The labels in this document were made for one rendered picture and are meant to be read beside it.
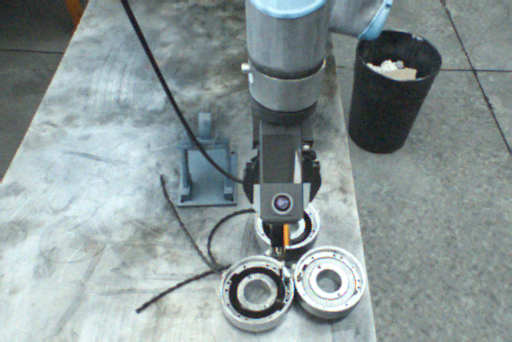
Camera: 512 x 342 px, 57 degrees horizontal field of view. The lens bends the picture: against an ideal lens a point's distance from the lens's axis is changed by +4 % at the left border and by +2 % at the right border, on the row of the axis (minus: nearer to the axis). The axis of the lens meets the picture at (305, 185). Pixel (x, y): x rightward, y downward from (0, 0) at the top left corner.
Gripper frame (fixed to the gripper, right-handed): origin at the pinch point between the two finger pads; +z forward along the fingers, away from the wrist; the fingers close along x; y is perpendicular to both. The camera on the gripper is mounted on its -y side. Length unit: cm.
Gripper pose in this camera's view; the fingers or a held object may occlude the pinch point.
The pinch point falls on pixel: (280, 218)
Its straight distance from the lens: 61.8
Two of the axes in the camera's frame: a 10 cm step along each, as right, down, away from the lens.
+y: -1.0, -7.7, 6.3
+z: -0.7, 6.3, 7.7
